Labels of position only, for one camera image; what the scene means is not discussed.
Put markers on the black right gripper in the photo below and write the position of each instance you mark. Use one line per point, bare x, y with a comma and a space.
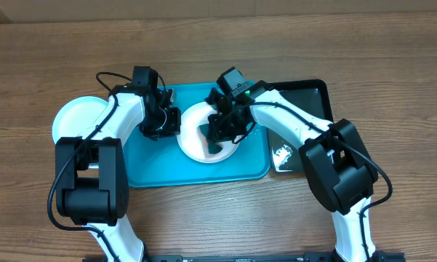
220, 132

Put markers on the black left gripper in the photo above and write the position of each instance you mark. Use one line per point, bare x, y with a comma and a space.
173, 129

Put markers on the pink plate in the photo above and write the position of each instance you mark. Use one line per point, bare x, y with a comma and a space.
190, 140

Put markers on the teal sponge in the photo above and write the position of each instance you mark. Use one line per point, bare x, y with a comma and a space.
212, 147

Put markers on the light blue plate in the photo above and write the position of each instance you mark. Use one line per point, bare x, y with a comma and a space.
76, 116

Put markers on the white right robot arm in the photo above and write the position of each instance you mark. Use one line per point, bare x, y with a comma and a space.
338, 168

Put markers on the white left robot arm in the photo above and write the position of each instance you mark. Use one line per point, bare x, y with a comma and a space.
90, 191

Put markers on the teal plastic tray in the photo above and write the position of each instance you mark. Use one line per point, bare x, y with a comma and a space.
152, 163

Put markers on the black plastic tray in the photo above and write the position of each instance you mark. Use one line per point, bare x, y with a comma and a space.
309, 95

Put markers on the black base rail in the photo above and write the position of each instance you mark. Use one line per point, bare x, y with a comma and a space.
379, 256

